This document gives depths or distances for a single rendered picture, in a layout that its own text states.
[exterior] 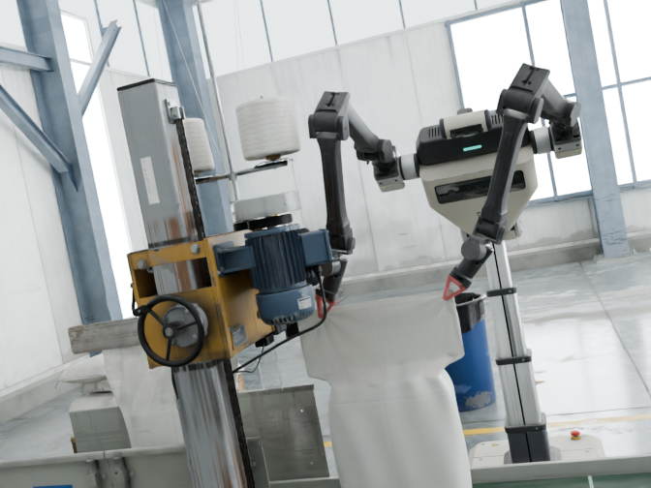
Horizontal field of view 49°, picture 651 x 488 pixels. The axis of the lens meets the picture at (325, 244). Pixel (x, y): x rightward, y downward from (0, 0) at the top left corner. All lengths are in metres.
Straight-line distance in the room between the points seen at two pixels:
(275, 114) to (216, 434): 0.86
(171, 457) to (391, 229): 8.26
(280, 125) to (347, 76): 8.53
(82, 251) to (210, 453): 6.29
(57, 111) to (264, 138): 6.37
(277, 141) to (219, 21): 9.37
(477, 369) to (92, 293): 4.88
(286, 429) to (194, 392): 0.85
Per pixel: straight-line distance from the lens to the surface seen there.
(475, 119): 2.30
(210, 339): 1.85
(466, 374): 4.37
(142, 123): 1.89
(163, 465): 2.32
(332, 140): 2.01
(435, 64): 10.26
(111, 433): 3.04
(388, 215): 10.29
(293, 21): 10.86
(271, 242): 1.82
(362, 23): 10.56
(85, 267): 8.12
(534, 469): 2.50
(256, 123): 1.96
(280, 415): 2.70
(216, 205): 10.83
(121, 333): 2.51
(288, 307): 1.82
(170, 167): 1.85
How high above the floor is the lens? 1.36
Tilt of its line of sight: 3 degrees down
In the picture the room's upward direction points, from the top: 11 degrees counter-clockwise
